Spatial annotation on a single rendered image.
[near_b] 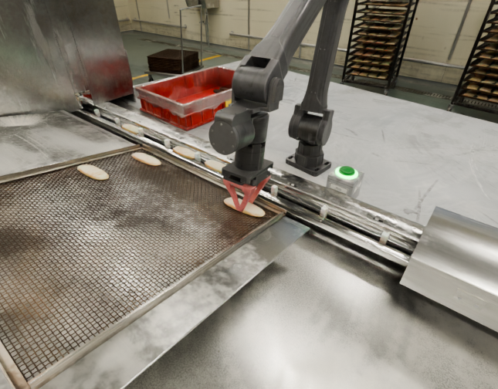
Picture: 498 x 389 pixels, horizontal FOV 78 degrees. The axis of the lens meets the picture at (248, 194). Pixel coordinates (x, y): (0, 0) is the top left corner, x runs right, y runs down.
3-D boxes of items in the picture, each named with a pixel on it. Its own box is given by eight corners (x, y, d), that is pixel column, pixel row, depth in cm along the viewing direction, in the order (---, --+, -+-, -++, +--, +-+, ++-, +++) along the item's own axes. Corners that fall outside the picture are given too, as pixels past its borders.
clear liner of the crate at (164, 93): (269, 99, 142) (270, 77, 137) (185, 133, 113) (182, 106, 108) (218, 84, 161) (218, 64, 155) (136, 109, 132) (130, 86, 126)
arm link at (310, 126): (323, 144, 93) (306, 140, 95) (329, 112, 87) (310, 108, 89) (312, 157, 87) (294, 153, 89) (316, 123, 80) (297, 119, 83)
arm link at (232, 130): (286, 77, 53) (243, 69, 56) (251, 84, 44) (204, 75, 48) (277, 143, 59) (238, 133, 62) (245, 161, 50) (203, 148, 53)
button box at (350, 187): (358, 205, 85) (367, 171, 79) (346, 221, 80) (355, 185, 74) (331, 194, 89) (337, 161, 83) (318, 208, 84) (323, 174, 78)
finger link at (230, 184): (220, 209, 65) (222, 169, 60) (238, 196, 70) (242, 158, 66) (247, 221, 62) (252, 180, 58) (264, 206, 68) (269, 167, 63)
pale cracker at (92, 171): (113, 177, 73) (113, 173, 72) (98, 182, 70) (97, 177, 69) (88, 164, 77) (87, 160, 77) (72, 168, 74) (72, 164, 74)
